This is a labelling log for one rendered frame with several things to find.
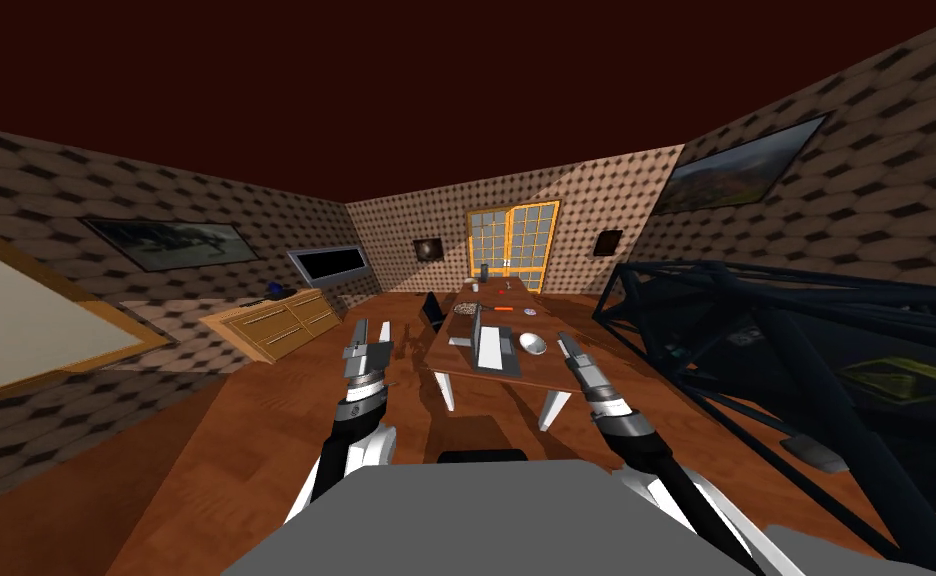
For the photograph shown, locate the brown wooden table white legs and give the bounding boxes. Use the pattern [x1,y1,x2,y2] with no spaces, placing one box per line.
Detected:
[423,275,597,434]

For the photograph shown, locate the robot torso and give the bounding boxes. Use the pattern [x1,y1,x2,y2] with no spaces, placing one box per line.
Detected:
[219,449,936,576]

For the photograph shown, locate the wooden framed white board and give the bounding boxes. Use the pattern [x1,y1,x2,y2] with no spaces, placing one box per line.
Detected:
[0,222,171,411]

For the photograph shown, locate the grey framed black screen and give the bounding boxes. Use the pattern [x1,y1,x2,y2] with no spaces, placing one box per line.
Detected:
[287,245,374,290]

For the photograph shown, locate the yellow framed glass door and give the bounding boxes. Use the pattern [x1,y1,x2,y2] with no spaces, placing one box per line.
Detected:
[465,199,562,296]

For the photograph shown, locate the light wooden sideboard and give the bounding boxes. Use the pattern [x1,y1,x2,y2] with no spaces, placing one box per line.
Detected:
[199,281,344,366]

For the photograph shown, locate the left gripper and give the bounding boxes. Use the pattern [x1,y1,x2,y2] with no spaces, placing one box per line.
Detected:
[343,318,396,379]

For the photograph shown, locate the dark framed landscape picture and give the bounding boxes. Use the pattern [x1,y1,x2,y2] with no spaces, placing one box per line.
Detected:
[79,216,262,274]

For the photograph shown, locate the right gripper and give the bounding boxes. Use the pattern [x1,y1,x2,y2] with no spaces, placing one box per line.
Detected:
[556,331,618,403]

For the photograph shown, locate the dark blue metal frame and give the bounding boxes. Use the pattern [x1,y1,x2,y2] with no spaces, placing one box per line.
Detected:
[591,258,936,576]

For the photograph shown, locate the grey laptop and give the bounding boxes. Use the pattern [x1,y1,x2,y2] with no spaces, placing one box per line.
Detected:
[470,307,525,380]

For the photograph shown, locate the dark blue chair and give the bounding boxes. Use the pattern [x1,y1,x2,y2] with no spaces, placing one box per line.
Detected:
[419,291,448,334]

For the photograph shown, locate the large dark framed mountain picture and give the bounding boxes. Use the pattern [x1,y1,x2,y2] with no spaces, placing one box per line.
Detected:
[651,113,831,218]

